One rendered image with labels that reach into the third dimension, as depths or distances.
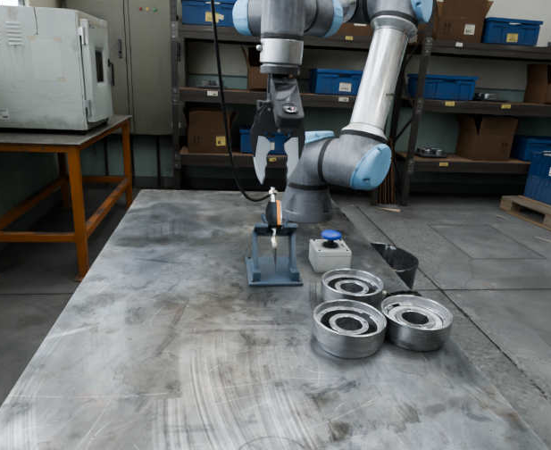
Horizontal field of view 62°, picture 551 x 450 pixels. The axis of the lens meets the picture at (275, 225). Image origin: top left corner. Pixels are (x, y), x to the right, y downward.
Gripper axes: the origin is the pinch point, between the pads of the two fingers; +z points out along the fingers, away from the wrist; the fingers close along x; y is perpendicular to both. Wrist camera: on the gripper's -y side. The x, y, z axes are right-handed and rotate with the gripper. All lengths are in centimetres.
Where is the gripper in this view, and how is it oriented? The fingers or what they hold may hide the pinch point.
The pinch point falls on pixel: (275, 178)
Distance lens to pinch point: 86.2
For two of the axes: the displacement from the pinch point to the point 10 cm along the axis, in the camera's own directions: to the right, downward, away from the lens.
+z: -0.5, 9.5, 3.2
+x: -9.9, -0.1, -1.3
